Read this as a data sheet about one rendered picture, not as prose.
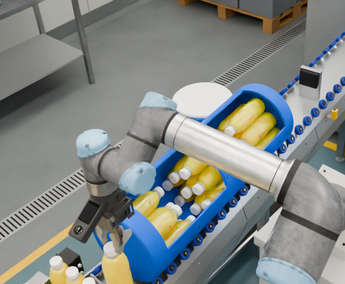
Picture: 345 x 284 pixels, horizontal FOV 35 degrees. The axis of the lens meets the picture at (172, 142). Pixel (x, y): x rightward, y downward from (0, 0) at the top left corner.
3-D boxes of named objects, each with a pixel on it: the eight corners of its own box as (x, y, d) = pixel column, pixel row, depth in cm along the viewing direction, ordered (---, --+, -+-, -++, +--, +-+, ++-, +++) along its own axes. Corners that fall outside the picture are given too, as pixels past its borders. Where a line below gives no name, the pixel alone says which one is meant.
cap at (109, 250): (120, 246, 144) (119, 242, 143) (118, 258, 141) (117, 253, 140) (106, 246, 144) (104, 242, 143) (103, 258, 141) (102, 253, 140)
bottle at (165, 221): (126, 236, 174) (164, 202, 185) (133, 253, 178) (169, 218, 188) (142, 243, 170) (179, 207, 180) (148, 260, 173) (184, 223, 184)
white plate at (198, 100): (162, 93, 256) (162, 95, 257) (188, 123, 236) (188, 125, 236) (215, 76, 264) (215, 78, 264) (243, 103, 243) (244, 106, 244)
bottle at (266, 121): (264, 127, 224) (239, 152, 213) (258, 112, 221) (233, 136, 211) (278, 127, 219) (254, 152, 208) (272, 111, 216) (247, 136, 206)
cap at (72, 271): (76, 269, 172) (75, 265, 171) (81, 277, 170) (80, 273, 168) (65, 274, 171) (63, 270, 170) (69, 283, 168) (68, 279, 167)
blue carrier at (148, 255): (291, 151, 229) (297, 95, 211) (160, 297, 178) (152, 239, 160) (234, 128, 244) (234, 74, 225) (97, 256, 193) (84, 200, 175)
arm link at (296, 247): (321, 227, 153) (344, 237, 100) (298, 275, 153) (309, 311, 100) (281, 208, 156) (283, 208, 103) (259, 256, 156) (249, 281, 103)
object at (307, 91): (319, 98, 260) (322, 70, 250) (316, 102, 258) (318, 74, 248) (300, 92, 265) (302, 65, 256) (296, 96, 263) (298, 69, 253)
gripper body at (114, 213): (135, 216, 139) (129, 181, 131) (112, 237, 134) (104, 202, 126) (113, 204, 143) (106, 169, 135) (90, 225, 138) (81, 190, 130)
